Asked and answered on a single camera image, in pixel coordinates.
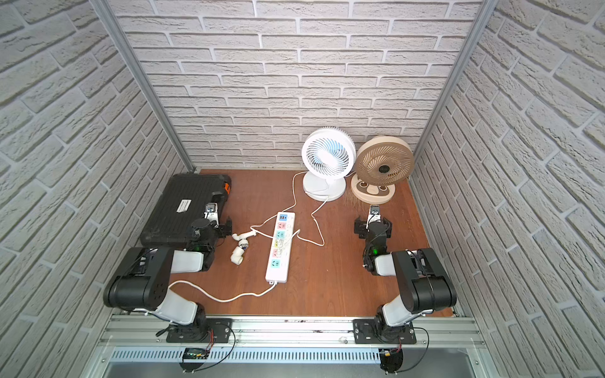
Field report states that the white fan cable with plug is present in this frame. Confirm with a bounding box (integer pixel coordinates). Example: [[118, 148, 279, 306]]
[[249, 171, 330, 247]]

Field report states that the white power strip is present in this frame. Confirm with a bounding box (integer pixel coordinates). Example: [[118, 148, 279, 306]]
[[265, 212, 296, 284]]

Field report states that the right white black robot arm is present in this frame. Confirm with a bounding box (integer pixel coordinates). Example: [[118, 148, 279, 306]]
[[353, 205, 457, 344]]

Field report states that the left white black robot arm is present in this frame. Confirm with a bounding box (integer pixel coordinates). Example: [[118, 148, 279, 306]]
[[103, 203, 231, 347]]

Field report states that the beige bear desk fan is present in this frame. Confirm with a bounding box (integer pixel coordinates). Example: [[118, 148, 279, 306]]
[[351, 135, 414, 205]]

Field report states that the white desk fan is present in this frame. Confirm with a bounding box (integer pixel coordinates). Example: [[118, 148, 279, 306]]
[[302, 127, 356, 202]]

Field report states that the black plastic tool case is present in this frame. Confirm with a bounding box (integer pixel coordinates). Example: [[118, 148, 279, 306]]
[[140, 173, 232, 249]]

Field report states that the white pipe fitting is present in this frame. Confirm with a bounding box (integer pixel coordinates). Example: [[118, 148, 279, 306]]
[[230, 230, 257, 266]]

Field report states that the left small controller board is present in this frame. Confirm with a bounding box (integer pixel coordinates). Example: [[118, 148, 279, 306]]
[[183, 347, 210, 363]]

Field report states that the right round black connector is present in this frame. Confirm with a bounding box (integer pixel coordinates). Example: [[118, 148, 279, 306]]
[[379, 349, 404, 374]]

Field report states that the white power strip cord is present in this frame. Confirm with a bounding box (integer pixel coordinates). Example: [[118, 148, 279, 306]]
[[168, 279, 278, 304]]

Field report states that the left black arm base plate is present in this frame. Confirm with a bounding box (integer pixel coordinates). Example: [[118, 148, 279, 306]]
[[165, 318, 233, 344]]

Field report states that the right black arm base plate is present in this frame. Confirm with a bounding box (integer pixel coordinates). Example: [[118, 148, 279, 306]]
[[352, 318, 417, 345]]

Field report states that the aluminium front rail frame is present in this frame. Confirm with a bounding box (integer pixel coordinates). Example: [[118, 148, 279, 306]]
[[82, 315, 498, 377]]

